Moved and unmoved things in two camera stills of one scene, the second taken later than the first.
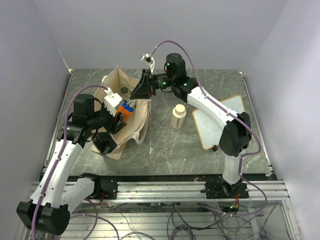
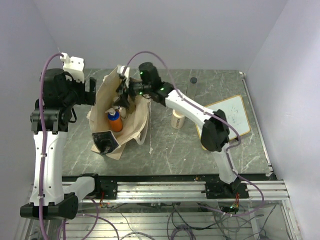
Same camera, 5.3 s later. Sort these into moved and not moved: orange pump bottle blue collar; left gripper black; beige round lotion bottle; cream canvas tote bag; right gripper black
Moved: orange pump bottle blue collar; left gripper black; right gripper black
Not moved: cream canvas tote bag; beige round lotion bottle
